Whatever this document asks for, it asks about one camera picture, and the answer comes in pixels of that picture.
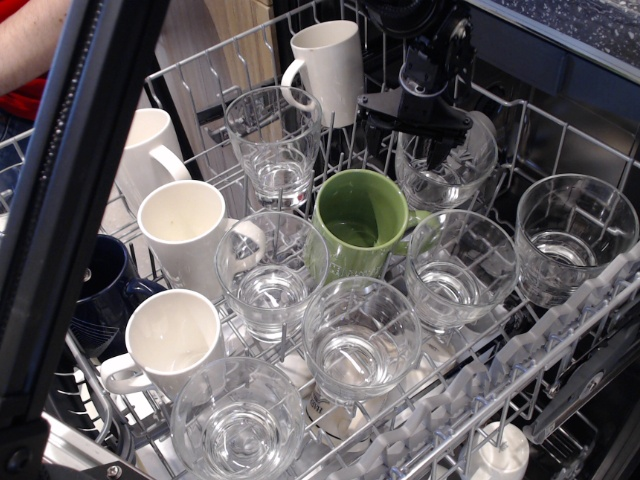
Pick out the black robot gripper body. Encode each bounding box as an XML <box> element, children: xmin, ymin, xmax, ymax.
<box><xmin>357</xmin><ymin>87</ymin><xmax>473</xmax><ymax>145</ymax></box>

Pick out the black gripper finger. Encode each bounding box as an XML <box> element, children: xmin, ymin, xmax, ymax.
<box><xmin>364</xmin><ymin>112</ymin><xmax>395</xmax><ymax>153</ymax></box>
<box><xmin>425</xmin><ymin>138</ymin><xmax>453</xmax><ymax>170</ymax></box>

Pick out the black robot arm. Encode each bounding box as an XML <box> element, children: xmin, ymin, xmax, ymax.
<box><xmin>357</xmin><ymin>1</ymin><xmax>475</xmax><ymax>171</ymax></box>

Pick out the person forearm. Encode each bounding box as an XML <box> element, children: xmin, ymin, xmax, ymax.
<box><xmin>1</xmin><ymin>0</ymin><xmax>71</xmax><ymax>95</ymax></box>

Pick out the white mug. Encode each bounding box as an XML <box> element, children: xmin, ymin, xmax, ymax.
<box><xmin>100</xmin><ymin>289</ymin><xmax>225</xmax><ymax>400</ymax></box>
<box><xmin>115</xmin><ymin>108</ymin><xmax>192</xmax><ymax>216</ymax></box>
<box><xmin>137</xmin><ymin>180</ymin><xmax>265</xmax><ymax>300</ymax></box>
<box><xmin>281</xmin><ymin>20</ymin><xmax>364</xmax><ymax>128</ymax></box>

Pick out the green ceramic mug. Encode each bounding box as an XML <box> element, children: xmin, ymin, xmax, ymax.
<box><xmin>312</xmin><ymin>169</ymin><xmax>431</xmax><ymax>283</ymax></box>

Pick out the tall clear glass back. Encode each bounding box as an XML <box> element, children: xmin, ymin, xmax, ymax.
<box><xmin>224</xmin><ymin>86</ymin><xmax>322</xmax><ymax>210</ymax></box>

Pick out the wooden cabinet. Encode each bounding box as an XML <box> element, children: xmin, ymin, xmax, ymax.
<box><xmin>145</xmin><ymin>1</ymin><xmax>280</xmax><ymax>180</ymax></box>

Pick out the white mug middle left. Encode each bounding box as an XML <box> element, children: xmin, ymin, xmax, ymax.
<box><xmin>137</xmin><ymin>180</ymin><xmax>265</xmax><ymax>300</ymax></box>

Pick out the white mug left back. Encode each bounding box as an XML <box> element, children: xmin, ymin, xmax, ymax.
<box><xmin>115</xmin><ymin>108</ymin><xmax>192</xmax><ymax>216</ymax></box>

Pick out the grey plastic rack holder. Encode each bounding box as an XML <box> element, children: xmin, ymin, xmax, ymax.
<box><xmin>332</xmin><ymin>247</ymin><xmax>639</xmax><ymax>479</ymax></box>

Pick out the white mug front left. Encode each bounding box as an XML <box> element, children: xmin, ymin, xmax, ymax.
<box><xmin>100</xmin><ymin>289</ymin><xmax>225</xmax><ymax>400</ymax></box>

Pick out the white rack wheel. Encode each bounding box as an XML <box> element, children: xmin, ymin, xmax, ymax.
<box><xmin>469</xmin><ymin>421</ymin><xmax>529</xmax><ymax>479</ymax></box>

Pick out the dark blue mug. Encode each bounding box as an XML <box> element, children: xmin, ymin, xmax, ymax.
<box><xmin>70</xmin><ymin>235</ymin><xmax>164</xmax><ymax>359</ymax></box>

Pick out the black plastic tray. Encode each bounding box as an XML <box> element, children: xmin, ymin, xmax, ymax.
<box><xmin>45</xmin><ymin>367</ymin><xmax>112</xmax><ymax>444</ymax></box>

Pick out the grey wire dishwasher rack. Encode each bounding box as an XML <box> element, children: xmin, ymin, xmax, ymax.
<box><xmin>0</xmin><ymin>0</ymin><xmax>640</xmax><ymax>480</ymax></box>

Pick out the black metal frame bar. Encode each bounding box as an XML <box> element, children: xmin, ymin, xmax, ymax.
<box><xmin>1</xmin><ymin>1</ymin><xmax>168</xmax><ymax>479</ymax></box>

